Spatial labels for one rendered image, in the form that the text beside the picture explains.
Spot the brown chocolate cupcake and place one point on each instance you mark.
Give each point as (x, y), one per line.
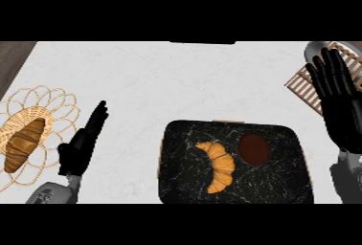
(253, 149)

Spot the black marble tray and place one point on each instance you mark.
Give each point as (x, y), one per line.
(235, 166)

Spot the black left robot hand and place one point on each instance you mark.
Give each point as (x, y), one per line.
(80, 150)

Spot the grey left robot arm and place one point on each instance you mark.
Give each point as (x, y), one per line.
(55, 192)

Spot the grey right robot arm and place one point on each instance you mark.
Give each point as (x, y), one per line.
(348, 182)

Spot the golden croissant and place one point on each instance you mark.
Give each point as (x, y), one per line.
(222, 166)

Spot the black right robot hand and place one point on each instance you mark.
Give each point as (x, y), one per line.
(342, 108)

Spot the dark brown croissant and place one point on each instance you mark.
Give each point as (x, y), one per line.
(23, 145)

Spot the grey round plate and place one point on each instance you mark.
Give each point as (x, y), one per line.
(314, 49)

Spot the woven wicker basket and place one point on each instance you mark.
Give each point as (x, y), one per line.
(33, 127)

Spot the wooden slatted tiered shelf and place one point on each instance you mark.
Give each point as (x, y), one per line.
(306, 87)

